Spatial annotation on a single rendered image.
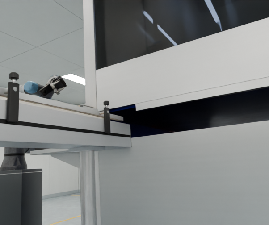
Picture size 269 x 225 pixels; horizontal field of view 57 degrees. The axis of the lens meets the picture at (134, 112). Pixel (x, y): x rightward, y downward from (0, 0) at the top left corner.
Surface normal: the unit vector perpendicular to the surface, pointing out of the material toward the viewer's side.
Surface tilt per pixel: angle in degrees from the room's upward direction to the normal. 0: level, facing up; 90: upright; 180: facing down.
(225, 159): 90
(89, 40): 90
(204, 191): 90
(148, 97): 90
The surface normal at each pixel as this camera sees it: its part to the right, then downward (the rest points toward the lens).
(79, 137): 0.86, -0.16
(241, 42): -0.51, -0.15
